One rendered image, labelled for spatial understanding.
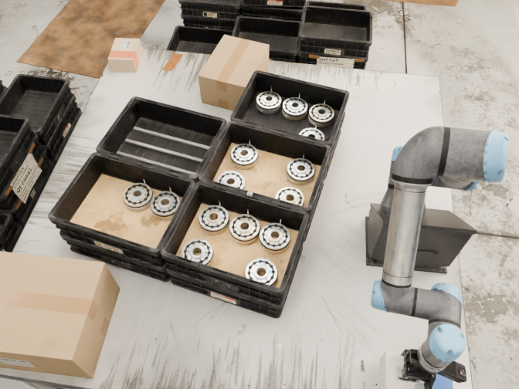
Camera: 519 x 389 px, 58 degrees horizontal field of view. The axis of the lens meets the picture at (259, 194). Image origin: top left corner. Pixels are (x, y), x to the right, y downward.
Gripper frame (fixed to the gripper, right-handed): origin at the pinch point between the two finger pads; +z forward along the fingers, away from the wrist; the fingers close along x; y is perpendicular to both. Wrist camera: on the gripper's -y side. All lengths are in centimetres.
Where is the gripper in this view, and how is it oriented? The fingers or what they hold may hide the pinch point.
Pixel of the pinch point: (418, 379)
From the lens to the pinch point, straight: 154.6
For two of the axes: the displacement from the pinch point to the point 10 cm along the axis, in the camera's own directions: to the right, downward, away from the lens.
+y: -9.9, -1.2, 0.9
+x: -1.5, 8.1, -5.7
